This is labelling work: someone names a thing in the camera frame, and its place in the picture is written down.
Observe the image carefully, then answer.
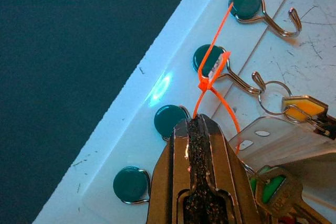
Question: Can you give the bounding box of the orange zip tie loop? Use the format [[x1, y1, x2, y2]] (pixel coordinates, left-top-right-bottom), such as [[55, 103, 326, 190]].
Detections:
[[193, 2, 242, 155]]

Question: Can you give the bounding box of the white board panel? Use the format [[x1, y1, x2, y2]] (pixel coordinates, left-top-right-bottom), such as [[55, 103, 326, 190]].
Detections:
[[33, 0, 336, 224]]

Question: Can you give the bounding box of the key ring with yellow-capped key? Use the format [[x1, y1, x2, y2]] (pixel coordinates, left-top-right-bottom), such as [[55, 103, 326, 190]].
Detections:
[[256, 80, 336, 141]]

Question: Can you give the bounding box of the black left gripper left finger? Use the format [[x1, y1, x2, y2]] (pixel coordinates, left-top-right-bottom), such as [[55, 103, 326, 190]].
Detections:
[[146, 115, 206, 224]]

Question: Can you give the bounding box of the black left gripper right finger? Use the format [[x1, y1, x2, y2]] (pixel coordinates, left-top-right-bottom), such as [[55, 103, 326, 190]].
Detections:
[[198, 114, 266, 224]]

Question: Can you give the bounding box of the green-capped brass key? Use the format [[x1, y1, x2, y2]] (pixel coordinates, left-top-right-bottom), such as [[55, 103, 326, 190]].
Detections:
[[248, 165, 334, 224]]

